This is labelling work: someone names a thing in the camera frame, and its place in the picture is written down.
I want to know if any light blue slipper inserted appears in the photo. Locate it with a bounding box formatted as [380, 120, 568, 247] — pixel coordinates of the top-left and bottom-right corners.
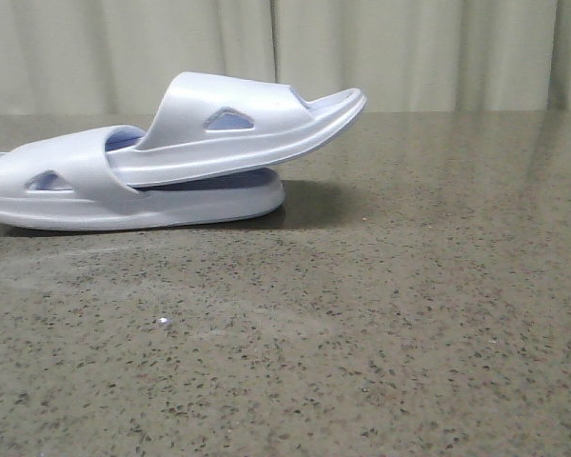
[108, 72, 365, 187]

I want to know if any light blue slipper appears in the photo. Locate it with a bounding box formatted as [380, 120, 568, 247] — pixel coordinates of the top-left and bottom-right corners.
[0, 125, 285, 231]

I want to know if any pale green curtain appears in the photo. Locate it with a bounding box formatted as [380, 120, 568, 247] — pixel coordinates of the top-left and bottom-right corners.
[0, 1, 571, 114]

